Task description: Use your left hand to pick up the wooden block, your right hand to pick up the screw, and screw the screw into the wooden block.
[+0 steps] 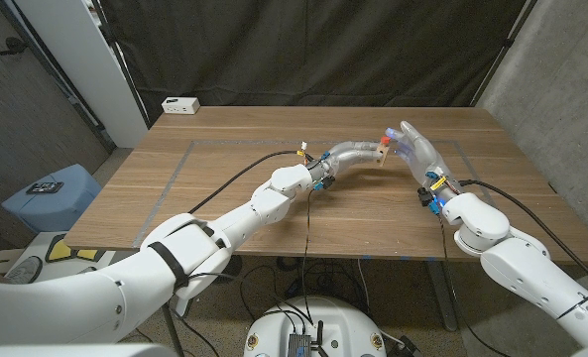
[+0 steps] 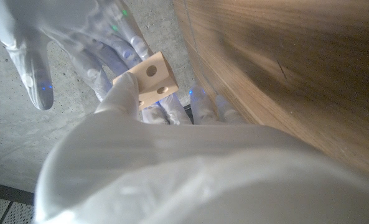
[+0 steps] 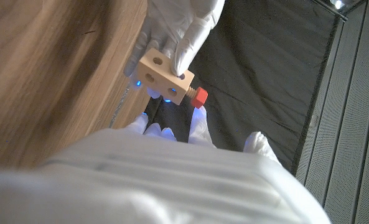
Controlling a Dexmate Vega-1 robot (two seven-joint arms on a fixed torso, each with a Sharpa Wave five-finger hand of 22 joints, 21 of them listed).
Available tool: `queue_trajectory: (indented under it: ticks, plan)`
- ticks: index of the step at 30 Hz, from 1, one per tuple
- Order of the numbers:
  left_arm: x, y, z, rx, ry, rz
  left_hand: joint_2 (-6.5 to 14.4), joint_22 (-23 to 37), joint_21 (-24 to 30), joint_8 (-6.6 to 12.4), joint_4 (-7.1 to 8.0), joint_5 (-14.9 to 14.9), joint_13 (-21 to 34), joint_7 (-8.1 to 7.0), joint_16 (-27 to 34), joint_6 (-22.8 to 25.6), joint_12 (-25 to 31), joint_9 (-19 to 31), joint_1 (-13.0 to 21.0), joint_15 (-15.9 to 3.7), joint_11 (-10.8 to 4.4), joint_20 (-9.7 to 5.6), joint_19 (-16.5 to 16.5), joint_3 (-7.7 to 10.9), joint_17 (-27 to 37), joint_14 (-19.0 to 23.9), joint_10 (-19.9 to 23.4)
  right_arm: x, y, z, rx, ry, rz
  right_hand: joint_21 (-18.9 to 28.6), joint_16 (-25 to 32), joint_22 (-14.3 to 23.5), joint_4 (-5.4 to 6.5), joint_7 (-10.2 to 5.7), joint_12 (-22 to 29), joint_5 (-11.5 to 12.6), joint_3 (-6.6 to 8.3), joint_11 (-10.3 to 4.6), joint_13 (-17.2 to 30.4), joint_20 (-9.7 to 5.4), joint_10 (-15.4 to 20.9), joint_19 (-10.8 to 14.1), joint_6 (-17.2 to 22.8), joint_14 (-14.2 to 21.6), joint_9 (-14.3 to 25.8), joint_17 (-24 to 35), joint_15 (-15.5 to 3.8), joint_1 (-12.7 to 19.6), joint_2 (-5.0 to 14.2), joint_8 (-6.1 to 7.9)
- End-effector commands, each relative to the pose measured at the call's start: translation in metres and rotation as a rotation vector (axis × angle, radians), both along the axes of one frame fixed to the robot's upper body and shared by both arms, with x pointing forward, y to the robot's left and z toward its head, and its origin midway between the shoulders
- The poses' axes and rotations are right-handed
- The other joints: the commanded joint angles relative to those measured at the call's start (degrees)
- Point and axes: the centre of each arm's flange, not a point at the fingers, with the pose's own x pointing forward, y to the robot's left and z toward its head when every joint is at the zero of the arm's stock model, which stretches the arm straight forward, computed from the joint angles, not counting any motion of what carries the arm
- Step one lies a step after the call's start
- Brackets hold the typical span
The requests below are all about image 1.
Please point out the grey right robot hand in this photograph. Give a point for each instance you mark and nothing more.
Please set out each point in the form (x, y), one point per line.
(425, 154)

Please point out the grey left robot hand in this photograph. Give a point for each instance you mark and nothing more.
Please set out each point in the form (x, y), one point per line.
(348, 154)

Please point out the small wooden block with holes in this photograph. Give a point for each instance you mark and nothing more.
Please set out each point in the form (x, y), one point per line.
(383, 155)

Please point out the red-headed wooden screw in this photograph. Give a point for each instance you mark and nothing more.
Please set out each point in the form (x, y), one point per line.
(385, 140)

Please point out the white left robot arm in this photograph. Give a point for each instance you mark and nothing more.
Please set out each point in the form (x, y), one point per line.
(199, 238)

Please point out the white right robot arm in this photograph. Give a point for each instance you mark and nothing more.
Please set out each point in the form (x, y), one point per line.
(521, 258)

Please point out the black backdrop curtain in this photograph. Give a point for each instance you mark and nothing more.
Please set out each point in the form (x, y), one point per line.
(298, 49)

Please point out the black backdrop stand pole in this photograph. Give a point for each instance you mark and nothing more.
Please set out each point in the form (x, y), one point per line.
(122, 64)
(506, 48)

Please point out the grey table leg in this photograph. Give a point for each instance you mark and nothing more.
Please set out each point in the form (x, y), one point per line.
(442, 292)

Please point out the round black floor fan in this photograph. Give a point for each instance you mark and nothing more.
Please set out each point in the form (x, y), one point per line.
(235, 265)

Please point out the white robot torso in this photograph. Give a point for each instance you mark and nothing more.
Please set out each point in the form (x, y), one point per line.
(313, 322)

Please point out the white power outlet box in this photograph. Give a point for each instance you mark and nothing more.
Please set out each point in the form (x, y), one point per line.
(180, 105)

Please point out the grey electronics module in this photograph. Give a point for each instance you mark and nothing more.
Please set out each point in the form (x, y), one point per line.
(298, 344)

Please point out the white pillar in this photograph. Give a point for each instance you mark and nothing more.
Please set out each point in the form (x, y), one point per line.
(85, 74)

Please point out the blue padded stool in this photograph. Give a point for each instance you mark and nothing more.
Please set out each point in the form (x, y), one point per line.
(50, 208)

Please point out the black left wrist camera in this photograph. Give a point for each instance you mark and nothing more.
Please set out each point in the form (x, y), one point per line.
(326, 182)

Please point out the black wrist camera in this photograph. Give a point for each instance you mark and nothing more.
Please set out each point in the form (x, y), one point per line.
(425, 197)
(326, 182)

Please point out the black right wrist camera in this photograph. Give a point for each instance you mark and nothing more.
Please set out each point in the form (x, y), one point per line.
(425, 197)

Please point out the black wall rail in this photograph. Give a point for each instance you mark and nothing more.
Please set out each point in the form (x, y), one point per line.
(56, 74)

